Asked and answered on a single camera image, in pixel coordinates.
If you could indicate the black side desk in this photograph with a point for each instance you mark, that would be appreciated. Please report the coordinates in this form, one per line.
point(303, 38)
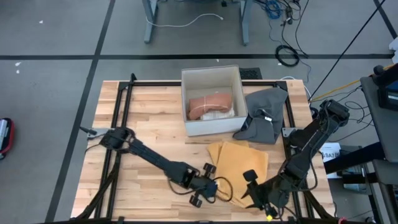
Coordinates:
point(382, 130)

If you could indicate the white plaid kitchen towel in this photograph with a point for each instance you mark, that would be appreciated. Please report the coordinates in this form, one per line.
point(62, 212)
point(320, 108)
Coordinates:
point(217, 115)

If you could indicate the white crumpled sheet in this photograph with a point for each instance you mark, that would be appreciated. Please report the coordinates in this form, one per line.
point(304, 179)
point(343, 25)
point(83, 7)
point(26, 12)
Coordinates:
point(394, 49)

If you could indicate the red and black bag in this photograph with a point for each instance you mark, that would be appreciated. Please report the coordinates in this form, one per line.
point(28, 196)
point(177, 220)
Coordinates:
point(6, 137)

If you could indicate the grey desk leg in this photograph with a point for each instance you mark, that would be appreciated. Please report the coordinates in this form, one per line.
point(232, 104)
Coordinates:
point(245, 28)
point(150, 28)

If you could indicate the white sewn fabric label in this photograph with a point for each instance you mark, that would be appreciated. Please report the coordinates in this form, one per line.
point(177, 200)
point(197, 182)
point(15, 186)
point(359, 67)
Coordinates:
point(268, 119)

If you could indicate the white printed paper box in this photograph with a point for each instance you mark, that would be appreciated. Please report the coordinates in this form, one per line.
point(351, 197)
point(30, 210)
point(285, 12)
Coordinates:
point(329, 154)

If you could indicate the long thin black pole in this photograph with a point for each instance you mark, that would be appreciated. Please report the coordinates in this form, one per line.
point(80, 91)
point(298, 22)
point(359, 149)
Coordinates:
point(361, 31)

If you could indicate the mustard yellow towel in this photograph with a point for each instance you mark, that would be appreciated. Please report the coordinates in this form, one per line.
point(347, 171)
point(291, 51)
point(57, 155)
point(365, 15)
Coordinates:
point(239, 165)

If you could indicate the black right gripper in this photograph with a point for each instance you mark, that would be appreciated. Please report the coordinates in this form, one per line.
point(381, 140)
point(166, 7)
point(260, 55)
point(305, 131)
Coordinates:
point(273, 194)

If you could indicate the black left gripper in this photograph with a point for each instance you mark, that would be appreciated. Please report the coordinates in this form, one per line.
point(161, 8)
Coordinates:
point(202, 186)

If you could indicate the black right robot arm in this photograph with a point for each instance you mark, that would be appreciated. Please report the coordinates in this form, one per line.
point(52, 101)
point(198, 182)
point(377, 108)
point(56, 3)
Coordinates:
point(304, 149)

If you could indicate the dark grey towel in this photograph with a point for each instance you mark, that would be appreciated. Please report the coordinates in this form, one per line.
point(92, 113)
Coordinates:
point(264, 102)

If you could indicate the beige fabric storage box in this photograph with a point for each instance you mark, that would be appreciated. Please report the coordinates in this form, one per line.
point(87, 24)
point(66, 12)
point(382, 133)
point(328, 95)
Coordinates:
point(211, 77)

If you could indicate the red round knob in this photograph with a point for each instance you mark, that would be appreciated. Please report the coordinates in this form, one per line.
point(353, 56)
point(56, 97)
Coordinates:
point(342, 221)

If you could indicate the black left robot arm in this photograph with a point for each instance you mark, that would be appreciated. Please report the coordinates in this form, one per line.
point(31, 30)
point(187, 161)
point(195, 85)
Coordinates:
point(149, 155)

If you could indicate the black electronics case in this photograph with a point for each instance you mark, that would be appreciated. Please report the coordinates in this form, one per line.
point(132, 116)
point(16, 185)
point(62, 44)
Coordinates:
point(388, 99)

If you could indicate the black perforated floor plate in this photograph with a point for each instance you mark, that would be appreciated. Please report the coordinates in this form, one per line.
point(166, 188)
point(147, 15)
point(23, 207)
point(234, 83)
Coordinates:
point(253, 74)

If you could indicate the pink striped towel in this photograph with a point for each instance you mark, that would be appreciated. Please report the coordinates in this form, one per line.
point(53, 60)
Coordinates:
point(211, 104)

